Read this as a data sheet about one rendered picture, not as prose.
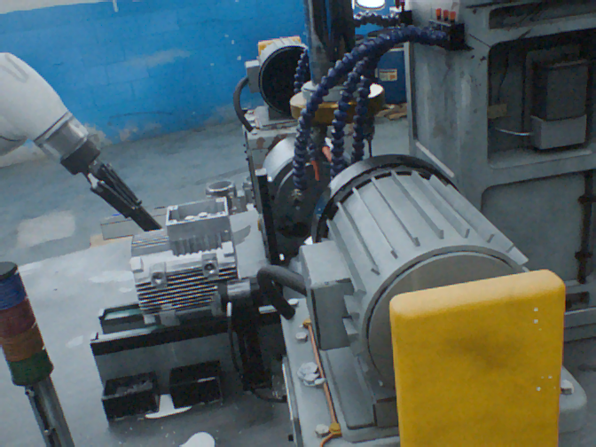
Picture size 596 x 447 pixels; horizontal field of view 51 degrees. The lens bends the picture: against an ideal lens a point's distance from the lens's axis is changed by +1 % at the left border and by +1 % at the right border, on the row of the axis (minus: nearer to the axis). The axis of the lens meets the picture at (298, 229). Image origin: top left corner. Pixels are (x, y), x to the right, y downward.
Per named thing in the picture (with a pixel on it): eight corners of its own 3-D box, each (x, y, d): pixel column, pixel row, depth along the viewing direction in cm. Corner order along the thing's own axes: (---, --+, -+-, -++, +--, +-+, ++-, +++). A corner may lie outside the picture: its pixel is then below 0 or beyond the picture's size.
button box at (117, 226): (179, 227, 154) (176, 206, 154) (176, 228, 147) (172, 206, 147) (110, 239, 153) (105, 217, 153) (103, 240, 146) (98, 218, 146)
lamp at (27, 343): (49, 335, 101) (40, 312, 100) (39, 357, 96) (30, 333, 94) (11, 342, 101) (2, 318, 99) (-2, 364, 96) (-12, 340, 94)
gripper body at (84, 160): (83, 143, 118) (118, 178, 122) (91, 131, 126) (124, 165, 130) (54, 167, 120) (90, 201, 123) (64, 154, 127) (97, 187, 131)
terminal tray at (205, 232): (231, 227, 133) (225, 196, 130) (233, 247, 123) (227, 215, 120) (175, 237, 132) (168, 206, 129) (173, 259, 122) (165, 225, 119)
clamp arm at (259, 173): (287, 291, 121) (269, 167, 110) (289, 299, 118) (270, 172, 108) (270, 294, 121) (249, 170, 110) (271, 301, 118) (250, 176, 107)
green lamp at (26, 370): (56, 358, 103) (49, 335, 101) (47, 381, 98) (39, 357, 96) (19, 365, 103) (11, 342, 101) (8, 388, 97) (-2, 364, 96)
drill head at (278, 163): (346, 193, 185) (338, 111, 175) (375, 245, 152) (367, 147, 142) (263, 207, 184) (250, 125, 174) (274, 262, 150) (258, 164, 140)
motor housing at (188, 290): (241, 280, 143) (227, 204, 135) (247, 324, 126) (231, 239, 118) (154, 296, 141) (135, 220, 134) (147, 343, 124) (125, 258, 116)
